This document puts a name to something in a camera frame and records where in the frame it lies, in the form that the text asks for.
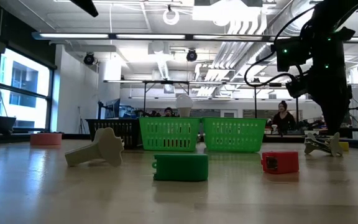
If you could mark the red stapler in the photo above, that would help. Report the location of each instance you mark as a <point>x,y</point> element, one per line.
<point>283,161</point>

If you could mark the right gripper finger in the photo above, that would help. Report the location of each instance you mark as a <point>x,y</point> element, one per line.
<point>332,115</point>

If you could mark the yellow tape roll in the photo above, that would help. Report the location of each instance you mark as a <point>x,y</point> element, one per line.
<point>344,146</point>

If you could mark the dark background monitor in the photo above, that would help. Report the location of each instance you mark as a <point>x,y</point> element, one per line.
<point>113,107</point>

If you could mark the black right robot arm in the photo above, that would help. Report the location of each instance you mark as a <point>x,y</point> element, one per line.
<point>331,21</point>

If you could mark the green plastic basket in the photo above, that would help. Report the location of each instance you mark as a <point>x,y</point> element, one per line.
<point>169,123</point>
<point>233,123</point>

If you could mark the pink tape roll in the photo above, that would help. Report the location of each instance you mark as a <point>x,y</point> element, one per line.
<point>45,139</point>

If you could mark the long ceiling light strip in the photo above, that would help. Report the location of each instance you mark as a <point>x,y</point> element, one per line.
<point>73,36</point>

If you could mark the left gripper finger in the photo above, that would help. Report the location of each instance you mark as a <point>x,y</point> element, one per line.
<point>85,6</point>

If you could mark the black background rig frame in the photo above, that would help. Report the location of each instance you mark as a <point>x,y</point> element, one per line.
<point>166,82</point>

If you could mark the small white bulb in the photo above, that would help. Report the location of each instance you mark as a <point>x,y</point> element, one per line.
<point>274,127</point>

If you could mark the silver round air duct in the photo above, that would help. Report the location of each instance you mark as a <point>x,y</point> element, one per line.
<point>291,21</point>

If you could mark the silver staple remover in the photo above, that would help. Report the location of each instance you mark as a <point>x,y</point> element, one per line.
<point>104,146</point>
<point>332,146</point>

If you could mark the green stapler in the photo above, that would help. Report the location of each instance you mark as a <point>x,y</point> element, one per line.
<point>180,168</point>

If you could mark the black round ceiling speaker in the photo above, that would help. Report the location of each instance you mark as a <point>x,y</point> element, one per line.
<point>89,58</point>
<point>191,55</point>

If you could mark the white bulb lamp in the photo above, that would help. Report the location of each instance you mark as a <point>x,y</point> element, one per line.
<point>184,104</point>

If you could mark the black plastic basket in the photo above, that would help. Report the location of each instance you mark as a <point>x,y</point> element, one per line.
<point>117,130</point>

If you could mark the person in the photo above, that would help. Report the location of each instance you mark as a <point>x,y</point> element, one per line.
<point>168,112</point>
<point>283,119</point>

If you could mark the large glass window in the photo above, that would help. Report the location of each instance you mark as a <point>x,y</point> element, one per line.
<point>23,77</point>

